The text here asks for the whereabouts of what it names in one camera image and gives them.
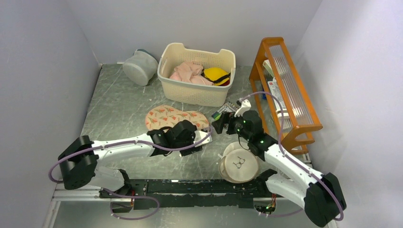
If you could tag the marker pen pack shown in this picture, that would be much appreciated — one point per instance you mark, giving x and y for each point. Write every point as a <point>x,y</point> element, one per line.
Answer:
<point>227,107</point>

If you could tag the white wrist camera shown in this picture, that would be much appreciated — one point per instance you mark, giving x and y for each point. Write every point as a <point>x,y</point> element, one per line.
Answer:
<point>244,106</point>
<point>202,138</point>

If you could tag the yellow black cloth in basket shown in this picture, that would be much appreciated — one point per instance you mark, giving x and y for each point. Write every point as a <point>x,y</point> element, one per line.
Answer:
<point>217,76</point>

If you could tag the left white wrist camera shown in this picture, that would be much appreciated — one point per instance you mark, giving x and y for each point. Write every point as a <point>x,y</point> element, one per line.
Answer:
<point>202,138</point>

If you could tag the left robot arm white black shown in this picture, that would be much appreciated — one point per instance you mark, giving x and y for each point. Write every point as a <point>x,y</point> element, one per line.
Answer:
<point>82,162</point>

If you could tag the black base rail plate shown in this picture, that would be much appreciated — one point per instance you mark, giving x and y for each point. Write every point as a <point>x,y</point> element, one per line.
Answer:
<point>147,194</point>

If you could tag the cream plastic laundry basket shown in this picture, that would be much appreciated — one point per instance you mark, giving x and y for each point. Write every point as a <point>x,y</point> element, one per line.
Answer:
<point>213,96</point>

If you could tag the grey round mesh bag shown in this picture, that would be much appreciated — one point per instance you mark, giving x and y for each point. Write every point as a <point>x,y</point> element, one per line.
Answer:
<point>141,67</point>

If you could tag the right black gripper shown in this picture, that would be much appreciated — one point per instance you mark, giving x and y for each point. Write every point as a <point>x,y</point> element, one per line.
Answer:
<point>226,118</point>

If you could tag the pink cloth in basket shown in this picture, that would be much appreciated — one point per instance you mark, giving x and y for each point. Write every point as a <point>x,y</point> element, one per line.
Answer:
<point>190,72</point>

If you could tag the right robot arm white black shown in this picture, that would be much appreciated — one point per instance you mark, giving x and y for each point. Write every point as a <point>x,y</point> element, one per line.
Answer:
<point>319,195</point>

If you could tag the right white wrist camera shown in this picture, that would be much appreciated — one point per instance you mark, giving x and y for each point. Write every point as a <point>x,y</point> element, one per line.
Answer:
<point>244,106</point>

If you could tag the white box in rack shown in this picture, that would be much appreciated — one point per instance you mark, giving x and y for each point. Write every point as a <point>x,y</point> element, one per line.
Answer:
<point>275,91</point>

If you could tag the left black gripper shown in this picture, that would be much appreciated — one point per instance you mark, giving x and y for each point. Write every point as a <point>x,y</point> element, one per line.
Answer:
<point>190,150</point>

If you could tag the floral mesh laundry bag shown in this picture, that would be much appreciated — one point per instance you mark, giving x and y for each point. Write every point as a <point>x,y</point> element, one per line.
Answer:
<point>165,115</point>

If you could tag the orange wooden rack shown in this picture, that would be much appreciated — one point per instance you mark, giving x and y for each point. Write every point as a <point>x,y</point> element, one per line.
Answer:
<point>296,130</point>

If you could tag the beige round glasses pouch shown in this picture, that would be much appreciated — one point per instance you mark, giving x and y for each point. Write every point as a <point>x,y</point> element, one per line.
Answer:
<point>238,164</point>

